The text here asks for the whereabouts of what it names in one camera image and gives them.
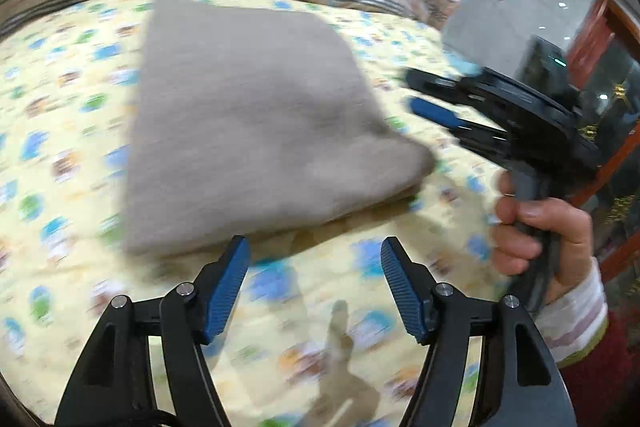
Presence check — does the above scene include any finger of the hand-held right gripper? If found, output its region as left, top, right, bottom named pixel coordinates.
left=405, top=68, right=482, bottom=102
left=408, top=96, right=507, bottom=144

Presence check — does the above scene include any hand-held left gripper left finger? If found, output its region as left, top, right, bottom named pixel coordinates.
left=54, top=234, right=251, bottom=427

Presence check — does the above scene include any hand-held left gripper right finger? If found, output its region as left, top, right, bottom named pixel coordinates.
left=380, top=237, right=577, bottom=427

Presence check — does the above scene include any beige knitted sweater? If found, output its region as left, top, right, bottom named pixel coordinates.
left=122, top=0, right=436, bottom=258

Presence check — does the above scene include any person's right forearm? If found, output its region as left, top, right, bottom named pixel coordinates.
left=530, top=257, right=611, bottom=369

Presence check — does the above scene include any person's right hand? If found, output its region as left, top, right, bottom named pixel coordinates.
left=490, top=172, right=598, bottom=303

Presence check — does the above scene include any teal cloth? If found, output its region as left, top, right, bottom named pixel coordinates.
left=447, top=54, right=483, bottom=78

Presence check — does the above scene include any dark appliance with green light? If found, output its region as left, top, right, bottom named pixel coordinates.
left=525, top=34, right=581, bottom=108

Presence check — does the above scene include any red wooden glass cabinet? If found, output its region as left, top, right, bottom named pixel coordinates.
left=565, top=0, right=640, bottom=294

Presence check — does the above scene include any yellow cartoon printed bed sheet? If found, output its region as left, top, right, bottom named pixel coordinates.
left=0, top=0, right=521, bottom=427

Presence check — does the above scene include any person's red clothing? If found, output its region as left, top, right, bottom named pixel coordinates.
left=560, top=307, right=640, bottom=427

